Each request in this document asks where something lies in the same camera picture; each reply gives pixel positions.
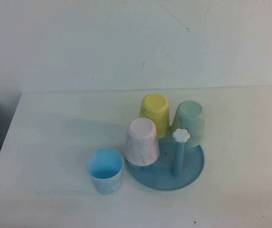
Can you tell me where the light blue marbled cup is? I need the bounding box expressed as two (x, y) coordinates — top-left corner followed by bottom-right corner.
(86, 148), (124, 196)

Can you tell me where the yellow cup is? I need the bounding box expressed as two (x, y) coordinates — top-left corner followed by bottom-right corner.
(139, 93), (170, 140)

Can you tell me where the pink marbled cup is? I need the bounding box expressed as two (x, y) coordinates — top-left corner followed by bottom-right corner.
(124, 118), (160, 167)

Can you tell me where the green marbled cup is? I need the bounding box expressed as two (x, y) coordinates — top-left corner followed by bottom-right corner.
(171, 100), (206, 149)

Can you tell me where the blue cup stand with pegs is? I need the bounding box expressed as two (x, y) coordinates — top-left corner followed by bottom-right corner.
(125, 128), (206, 191)

